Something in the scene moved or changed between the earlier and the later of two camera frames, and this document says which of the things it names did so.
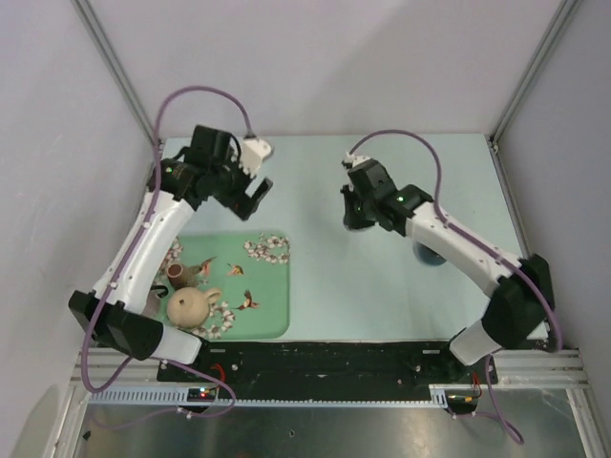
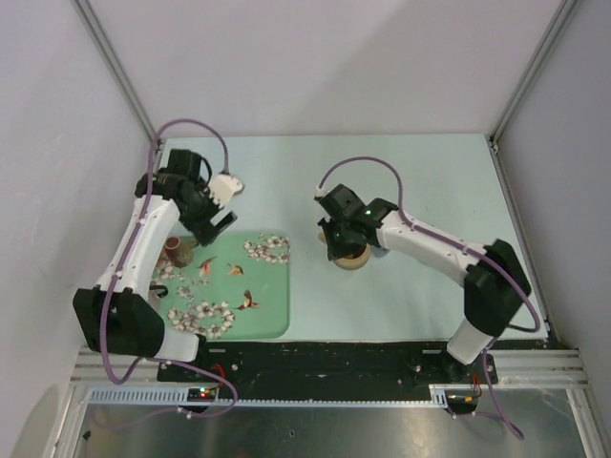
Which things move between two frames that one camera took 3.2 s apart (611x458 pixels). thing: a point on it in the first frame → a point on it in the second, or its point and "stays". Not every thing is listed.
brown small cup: x=179 y=277 → x=180 y=250
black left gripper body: x=229 y=176 → x=202 y=209
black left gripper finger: x=237 y=200 → x=204 y=237
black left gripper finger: x=251 y=203 → x=223 y=220
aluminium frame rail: x=105 y=364 stays
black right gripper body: x=358 y=214 → x=339 y=242
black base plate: x=327 y=370 stays
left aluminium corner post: x=94 y=25 stays
